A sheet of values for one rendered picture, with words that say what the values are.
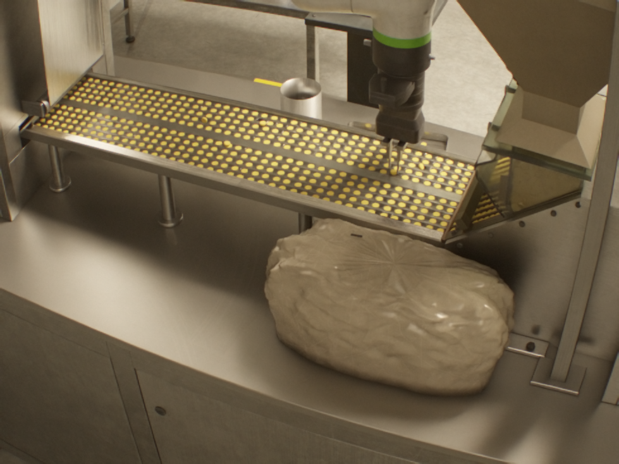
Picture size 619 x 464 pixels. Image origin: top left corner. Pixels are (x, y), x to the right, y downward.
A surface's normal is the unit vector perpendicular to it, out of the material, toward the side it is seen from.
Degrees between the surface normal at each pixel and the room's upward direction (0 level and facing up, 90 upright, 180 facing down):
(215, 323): 0
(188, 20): 0
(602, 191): 90
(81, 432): 90
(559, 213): 90
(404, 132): 90
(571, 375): 0
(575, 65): 114
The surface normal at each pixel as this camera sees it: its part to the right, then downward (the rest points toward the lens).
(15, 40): 0.92, 0.25
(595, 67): -0.36, 0.86
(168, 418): -0.39, 0.61
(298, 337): -0.58, 0.62
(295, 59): 0.00, -0.75
